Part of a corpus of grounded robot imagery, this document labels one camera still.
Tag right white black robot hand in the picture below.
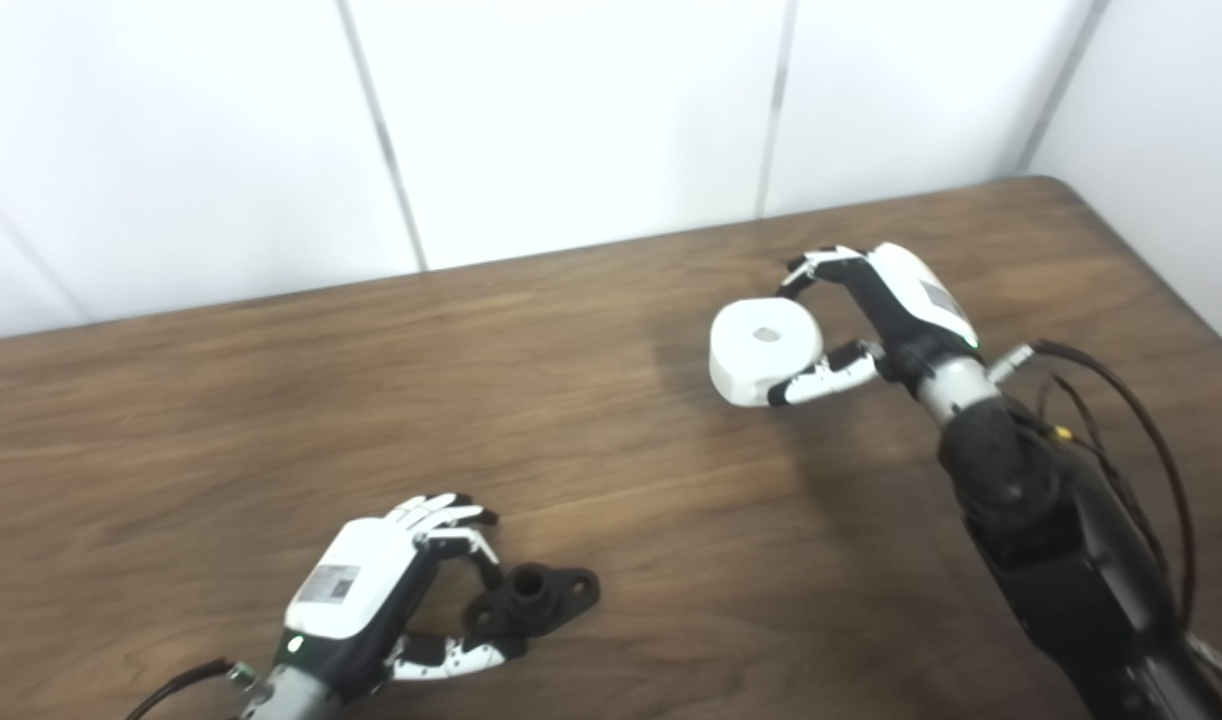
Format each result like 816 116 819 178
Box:
767 242 980 408

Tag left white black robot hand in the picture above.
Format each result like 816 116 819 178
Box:
271 492 523 698

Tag round white piece with holes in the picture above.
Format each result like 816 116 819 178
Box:
709 298 825 408

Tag black flanged holder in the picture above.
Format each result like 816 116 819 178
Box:
466 563 601 641

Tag thick black left wrist cable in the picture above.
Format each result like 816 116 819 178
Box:
123 658 257 720

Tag thick black wrist cable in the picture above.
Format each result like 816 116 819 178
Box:
123 658 257 720
991 340 1198 631

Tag thin black right arm wires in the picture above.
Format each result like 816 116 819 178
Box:
1011 375 1172 601

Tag thick black right wrist cable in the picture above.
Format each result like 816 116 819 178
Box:
991 340 1198 631

